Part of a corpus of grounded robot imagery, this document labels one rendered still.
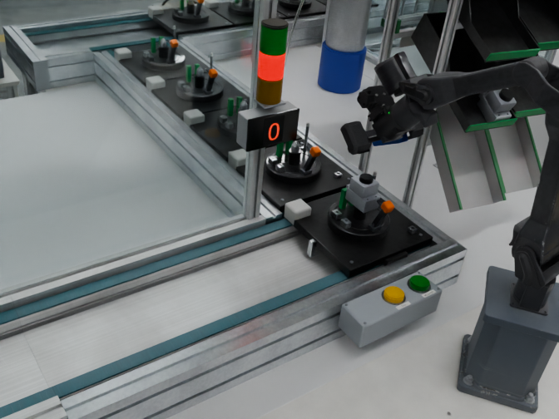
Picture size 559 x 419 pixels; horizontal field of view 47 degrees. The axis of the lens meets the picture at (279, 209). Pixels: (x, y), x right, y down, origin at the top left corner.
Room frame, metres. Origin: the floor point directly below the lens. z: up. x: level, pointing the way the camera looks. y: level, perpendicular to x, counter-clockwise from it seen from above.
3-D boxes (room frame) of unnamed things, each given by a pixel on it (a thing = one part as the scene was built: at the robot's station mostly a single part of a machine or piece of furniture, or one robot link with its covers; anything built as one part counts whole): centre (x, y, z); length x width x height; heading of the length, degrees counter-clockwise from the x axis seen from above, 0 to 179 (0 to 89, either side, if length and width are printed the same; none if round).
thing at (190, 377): (0.89, -0.05, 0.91); 0.89 x 0.06 x 0.11; 128
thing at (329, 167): (1.38, -0.02, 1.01); 0.24 x 0.24 x 0.13; 38
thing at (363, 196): (1.19, -0.17, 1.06); 0.08 x 0.04 x 0.07; 38
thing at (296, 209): (1.20, -0.04, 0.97); 0.05 x 0.05 x 0.04; 38
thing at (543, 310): (0.88, -0.46, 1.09); 0.07 x 0.07 x 0.06; 75
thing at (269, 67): (1.16, 0.04, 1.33); 0.05 x 0.05 x 0.05
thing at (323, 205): (1.18, -0.18, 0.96); 0.24 x 0.24 x 0.02; 38
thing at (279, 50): (1.16, 0.04, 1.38); 0.05 x 0.05 x 0.05
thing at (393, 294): (0.96, -0.24, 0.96); 0.04 x 0.04 x 0.02
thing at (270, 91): (1.16, 0.04, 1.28); 0.05 x 0.05 x 0.05
